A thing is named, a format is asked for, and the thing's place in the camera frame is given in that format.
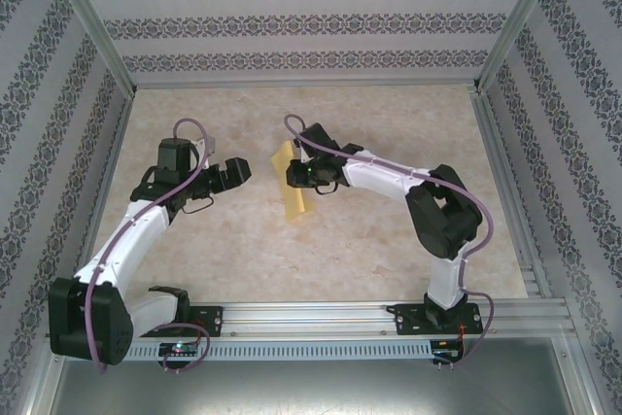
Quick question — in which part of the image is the yellow paper sheet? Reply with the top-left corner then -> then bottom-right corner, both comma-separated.
269,139 -> 315,223

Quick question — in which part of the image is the grey metal sheet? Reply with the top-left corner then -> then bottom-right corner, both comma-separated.
48,359 -> 599,415

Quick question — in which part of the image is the left gripper thin black cable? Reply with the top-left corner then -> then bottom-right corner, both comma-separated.
182,193 -> 215,216

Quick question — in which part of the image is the aluminium side rail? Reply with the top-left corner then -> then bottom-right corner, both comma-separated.
65,91 -> 137,304
466,88 -> 558,299

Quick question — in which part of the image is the aluminium frame cross beam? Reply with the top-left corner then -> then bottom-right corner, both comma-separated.
130,77 -> 482,91

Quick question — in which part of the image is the aluminium mounting rail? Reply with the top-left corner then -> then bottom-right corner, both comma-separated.
133,301 -> 577,339

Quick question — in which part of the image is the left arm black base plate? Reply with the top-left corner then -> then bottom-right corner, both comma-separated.
187,305 -> 225,338

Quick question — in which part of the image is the aluminium frame post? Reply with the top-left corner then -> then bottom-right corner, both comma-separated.
473,0 -> 570,93
43,0 -> 137,98

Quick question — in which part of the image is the slotted grey cable duct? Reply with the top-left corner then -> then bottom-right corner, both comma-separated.
131,340 -> 433,361

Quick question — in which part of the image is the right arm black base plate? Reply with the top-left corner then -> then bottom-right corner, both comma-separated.
396,302 -> 482,337

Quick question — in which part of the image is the aluminium frame leg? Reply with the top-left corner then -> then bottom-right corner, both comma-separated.
551,334 -> 612,415
14,336 -> 67,415

